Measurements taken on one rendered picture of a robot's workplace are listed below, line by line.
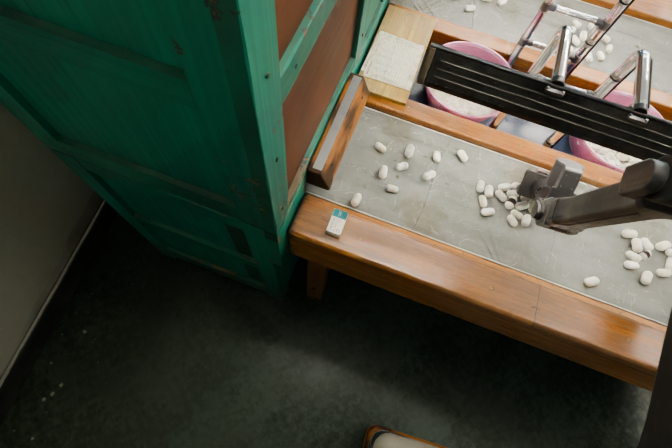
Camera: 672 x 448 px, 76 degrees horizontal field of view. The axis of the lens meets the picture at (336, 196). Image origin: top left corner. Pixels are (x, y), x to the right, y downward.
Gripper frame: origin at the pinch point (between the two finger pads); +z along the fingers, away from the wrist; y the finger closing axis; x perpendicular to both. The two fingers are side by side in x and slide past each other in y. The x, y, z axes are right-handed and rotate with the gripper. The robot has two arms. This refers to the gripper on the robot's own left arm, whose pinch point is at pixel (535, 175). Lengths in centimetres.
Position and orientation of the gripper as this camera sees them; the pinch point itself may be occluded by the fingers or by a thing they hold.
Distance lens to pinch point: 121.3
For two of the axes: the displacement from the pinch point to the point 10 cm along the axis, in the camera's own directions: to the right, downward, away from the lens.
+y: -9.4, -3.4, 0.8
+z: 2.2, -3.9, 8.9
